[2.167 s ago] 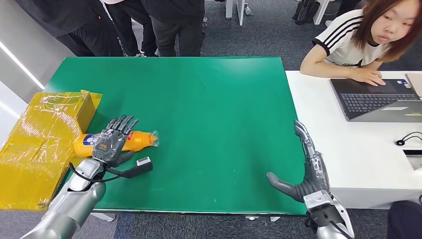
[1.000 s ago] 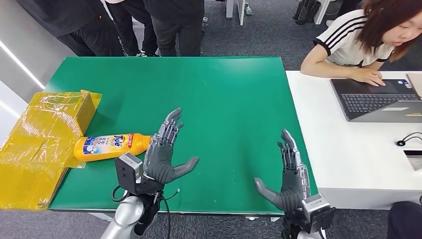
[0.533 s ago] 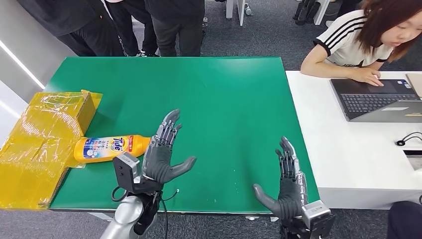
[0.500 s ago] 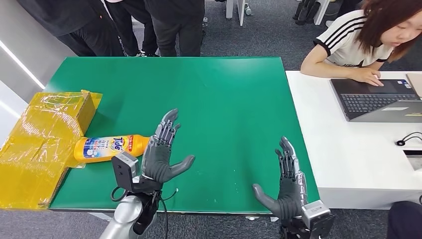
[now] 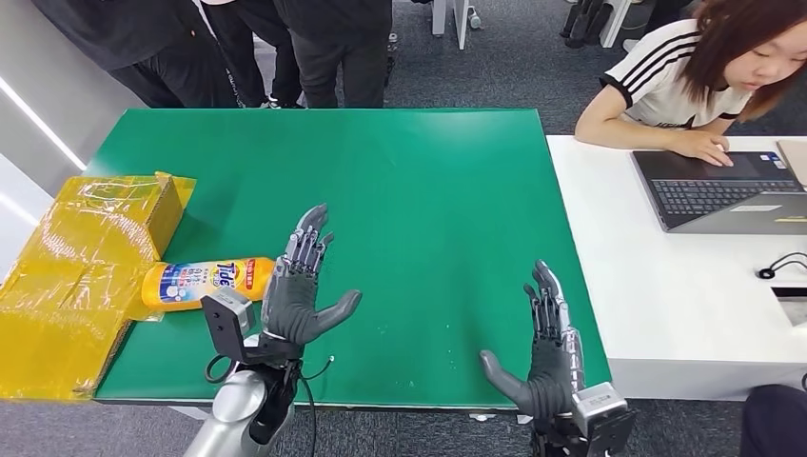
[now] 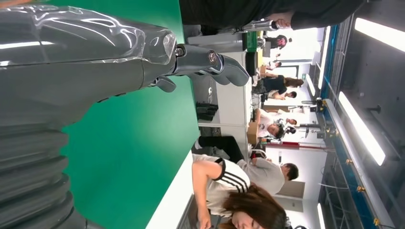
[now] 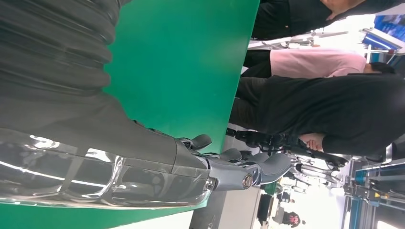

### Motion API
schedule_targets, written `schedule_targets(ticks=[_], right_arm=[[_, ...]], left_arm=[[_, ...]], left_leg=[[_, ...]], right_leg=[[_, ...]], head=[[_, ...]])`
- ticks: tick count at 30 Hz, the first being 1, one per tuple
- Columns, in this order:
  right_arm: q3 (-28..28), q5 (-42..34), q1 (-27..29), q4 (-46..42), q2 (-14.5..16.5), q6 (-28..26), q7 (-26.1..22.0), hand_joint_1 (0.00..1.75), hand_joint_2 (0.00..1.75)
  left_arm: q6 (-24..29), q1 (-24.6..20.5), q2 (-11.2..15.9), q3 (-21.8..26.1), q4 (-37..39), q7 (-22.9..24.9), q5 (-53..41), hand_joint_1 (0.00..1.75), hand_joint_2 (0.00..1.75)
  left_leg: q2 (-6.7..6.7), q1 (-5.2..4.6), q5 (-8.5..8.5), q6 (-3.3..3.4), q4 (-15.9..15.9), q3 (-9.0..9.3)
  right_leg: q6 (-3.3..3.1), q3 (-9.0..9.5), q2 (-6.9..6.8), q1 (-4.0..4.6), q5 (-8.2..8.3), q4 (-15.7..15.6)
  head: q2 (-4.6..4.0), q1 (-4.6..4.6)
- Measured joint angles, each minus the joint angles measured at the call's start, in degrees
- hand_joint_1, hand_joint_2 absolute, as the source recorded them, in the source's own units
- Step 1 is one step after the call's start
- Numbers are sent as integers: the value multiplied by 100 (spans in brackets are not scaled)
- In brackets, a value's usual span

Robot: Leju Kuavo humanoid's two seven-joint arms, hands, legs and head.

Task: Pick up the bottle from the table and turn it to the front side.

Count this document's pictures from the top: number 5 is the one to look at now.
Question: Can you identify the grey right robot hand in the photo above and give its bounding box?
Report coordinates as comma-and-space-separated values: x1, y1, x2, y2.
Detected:
479, 259, 587, 421

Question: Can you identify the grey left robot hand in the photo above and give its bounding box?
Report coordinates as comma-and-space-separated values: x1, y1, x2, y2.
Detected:
260, 203, 364, 361

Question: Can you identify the orange detergent bottle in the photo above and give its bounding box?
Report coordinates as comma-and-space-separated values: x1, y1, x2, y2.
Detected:
140, 255, 277, 313

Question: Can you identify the green table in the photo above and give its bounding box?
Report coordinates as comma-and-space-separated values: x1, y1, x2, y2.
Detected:
82, 108, 622, 414

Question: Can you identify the white desk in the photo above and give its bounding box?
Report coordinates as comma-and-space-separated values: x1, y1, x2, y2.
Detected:
546, 135, 807, 403

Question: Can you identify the yellow taped cardboard box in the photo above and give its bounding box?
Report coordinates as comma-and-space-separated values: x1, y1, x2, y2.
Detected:
0, 171, 197, 405

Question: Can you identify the dark seat edge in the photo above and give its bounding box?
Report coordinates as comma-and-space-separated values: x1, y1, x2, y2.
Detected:
738, 385, 807, 457

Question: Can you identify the dark grey laptop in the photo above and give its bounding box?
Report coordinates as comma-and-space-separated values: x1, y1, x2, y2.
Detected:
632, 149, 807, 236

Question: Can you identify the standing person in black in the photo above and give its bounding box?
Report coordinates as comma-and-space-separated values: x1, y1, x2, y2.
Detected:
274, 0, 393, 109
31, 0, 307, 109

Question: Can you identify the person's hand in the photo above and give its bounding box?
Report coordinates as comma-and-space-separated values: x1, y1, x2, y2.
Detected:
668, 129, 736, 169

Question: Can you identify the seated person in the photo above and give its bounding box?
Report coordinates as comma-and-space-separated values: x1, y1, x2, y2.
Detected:
575, 0, 807, 169

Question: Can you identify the white table leg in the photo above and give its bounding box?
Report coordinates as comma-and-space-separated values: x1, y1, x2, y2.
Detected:
431, 0, 471, 50

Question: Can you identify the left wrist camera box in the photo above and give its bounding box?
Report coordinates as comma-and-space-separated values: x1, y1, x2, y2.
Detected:
201, 287, 257, 364

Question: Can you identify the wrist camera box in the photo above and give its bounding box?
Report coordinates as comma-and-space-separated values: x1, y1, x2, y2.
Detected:
570, 381, 637, 455
201, 287, 257, 364

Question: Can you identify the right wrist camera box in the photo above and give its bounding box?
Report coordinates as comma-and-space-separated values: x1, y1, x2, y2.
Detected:
570, 381, 637, 455

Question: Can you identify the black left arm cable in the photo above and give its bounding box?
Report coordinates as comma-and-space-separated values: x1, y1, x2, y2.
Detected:
205, 352, 335, 457

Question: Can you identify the black cable on desk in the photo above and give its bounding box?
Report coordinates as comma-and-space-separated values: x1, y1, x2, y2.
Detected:
758, 251, 807, 281

